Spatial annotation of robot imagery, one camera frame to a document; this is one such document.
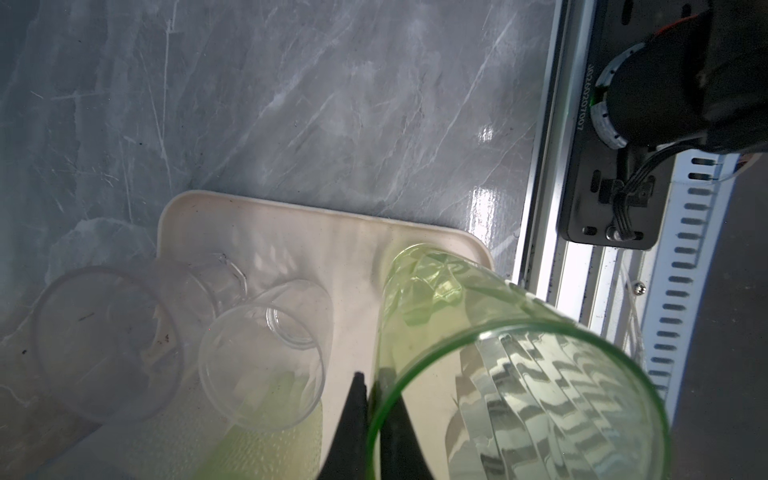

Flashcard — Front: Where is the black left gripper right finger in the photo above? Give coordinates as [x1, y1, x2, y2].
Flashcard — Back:
[380, 400, 433, 480]

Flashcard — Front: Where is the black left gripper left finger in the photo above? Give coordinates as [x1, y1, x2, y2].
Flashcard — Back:
[317, 372, 368, 480]

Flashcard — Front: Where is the green tinted cup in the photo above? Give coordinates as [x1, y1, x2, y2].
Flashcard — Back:
[366, 244, 671, 479]

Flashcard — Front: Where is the clear faceted cup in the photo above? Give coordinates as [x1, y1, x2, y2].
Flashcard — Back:
[31, 253, 248, 424]

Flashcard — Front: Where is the light green cup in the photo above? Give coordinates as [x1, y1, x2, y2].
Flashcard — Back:
[193, 375, 323, 479]

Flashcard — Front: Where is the cream rectangular tray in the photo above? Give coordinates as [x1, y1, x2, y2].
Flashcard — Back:
[37, 190, 493, 479]

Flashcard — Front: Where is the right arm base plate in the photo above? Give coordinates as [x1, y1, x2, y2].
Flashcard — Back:
[558, 1, 711, 250]

